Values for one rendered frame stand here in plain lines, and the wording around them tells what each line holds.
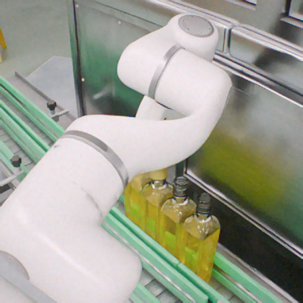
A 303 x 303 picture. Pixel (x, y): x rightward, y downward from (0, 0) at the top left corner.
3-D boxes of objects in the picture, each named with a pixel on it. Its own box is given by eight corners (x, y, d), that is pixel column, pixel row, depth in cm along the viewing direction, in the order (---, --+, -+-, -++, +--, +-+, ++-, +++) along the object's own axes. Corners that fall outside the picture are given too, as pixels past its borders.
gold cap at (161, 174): (172, 174, 80) (172, 157, 77) (157, 183, 78) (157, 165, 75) (159, 166, 82) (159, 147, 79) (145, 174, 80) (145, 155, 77)
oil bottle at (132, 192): (159, 236, 98) (160, 169, 85) (141, 248, 95) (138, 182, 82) (143, 223, 101) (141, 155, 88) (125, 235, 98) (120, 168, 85)
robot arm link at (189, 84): (55, 170, 46) (145, 66, 58) (155, 230, 44) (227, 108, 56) (53, 122, 39) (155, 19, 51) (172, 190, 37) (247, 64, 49)
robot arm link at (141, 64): (187, 81, 46) (113, 47, 47) (167, 138, 55) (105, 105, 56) (230, 23, 55) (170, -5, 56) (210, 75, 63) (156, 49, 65)
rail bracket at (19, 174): (33, 197, 108) (23, 159, 100) (10, 210, 104) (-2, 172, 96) (26, 189, 111) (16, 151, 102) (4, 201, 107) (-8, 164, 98)
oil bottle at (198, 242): (211, 279, 88) (224, 216, 75) (193, 294, 85) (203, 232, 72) (193, 265, 91) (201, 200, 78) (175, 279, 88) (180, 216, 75)
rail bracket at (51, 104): (74, 133, 130) (70, 97, 122) (56, 143, 127) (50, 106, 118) (67, 128, 133) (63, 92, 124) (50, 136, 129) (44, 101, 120)
